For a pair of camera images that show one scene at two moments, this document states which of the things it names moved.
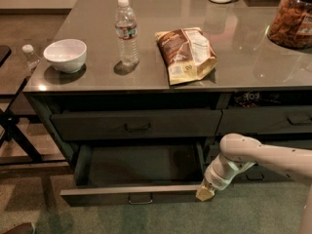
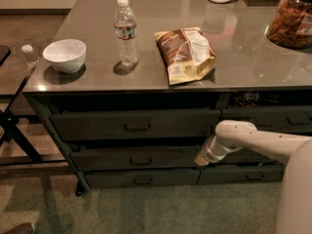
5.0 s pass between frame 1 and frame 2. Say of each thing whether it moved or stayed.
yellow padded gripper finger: moved
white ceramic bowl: stayed
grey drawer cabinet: stayed
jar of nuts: stayed
